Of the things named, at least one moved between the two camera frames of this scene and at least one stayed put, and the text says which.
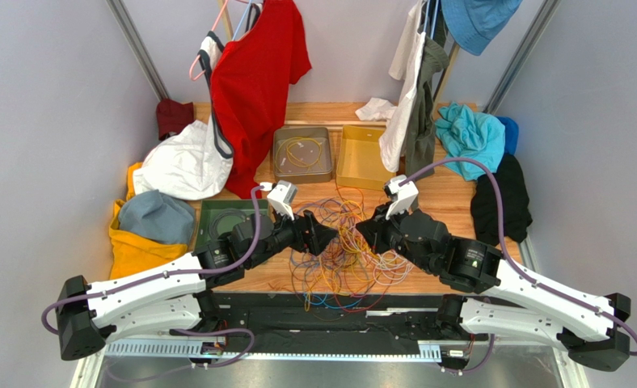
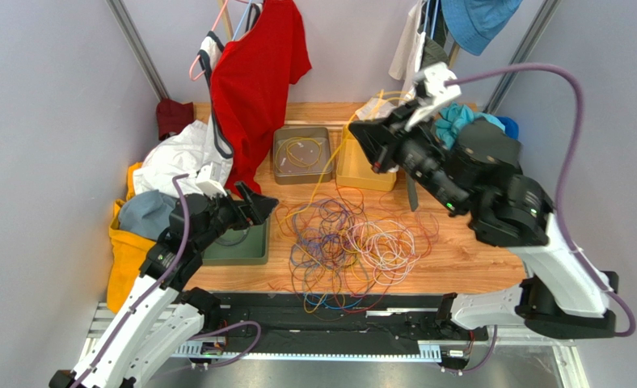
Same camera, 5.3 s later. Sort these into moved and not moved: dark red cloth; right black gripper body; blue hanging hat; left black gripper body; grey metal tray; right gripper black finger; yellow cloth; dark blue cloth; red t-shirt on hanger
Moved: right gripper black finger; right black gripper body; left black gripper body
Not moved: dark red cloth; dark blue cloth; blue hanging hat; yellow cloth; grey metal tray; red t-shirt on hanger
